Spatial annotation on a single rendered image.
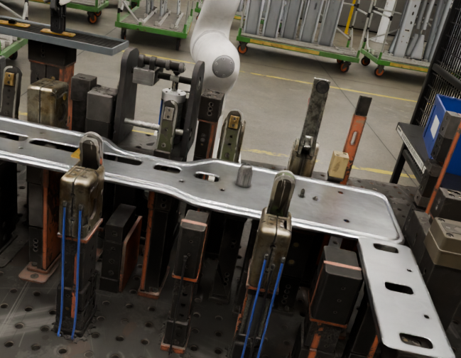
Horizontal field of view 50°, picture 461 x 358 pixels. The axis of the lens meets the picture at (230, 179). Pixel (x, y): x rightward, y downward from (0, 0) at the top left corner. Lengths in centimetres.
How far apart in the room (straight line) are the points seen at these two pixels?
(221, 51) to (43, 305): 78
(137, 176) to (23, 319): 37
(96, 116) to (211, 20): 48
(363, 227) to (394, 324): 28
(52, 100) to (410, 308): 87
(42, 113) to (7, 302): 43
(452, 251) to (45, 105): 91
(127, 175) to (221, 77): 52
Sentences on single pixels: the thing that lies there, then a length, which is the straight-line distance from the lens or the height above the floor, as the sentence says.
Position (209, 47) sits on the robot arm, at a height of 118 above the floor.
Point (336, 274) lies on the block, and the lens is 86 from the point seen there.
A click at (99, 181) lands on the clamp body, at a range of 92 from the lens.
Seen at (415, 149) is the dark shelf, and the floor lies 103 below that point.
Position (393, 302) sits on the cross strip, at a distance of 81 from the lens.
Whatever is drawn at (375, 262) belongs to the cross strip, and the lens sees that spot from 89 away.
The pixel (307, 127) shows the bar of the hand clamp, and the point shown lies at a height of 110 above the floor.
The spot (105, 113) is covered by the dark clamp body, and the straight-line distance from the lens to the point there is 122.
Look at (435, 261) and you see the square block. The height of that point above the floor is 101.
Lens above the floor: 144
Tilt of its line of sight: 25 degrees down
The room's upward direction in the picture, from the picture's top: 11 degrees clockwise
